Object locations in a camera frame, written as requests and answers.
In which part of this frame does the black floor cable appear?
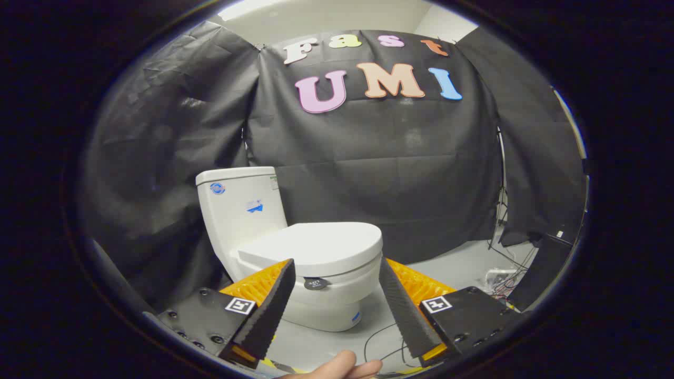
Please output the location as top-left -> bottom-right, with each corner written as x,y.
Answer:
363,322 -> 422,369

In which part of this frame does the white toilet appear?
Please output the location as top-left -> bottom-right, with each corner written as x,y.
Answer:
196,167 -> 383,332

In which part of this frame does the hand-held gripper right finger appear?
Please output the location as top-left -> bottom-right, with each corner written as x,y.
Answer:
378,257 -> 527,368

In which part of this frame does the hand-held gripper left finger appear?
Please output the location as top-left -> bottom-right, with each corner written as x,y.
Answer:
157,258 -> 296,369

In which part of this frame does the black panel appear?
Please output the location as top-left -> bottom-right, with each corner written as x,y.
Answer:
508,234 -> 573,311

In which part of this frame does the tangle of thin cables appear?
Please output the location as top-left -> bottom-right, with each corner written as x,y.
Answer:
487,247 -> 530,306

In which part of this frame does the white toilet lid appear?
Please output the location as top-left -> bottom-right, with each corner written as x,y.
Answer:
238,222 -> 383,278

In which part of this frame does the black backdrop cloth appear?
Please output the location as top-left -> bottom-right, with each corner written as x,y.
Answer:
82,21 -> 588,311

